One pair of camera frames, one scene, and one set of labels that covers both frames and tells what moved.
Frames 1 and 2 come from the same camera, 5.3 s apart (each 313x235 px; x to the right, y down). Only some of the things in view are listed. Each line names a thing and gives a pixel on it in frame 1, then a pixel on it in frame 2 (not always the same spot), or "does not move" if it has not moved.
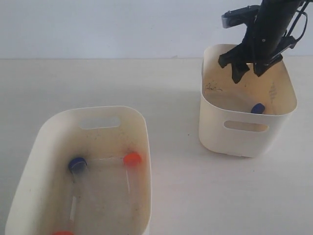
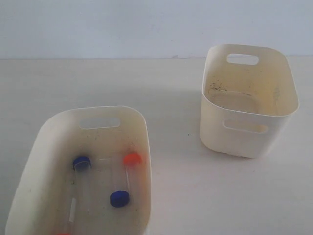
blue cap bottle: (258, 108) → (120, 195)
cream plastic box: (244, 119) does not move
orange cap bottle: (68, 214) does not move
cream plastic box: (86, 171) does not move
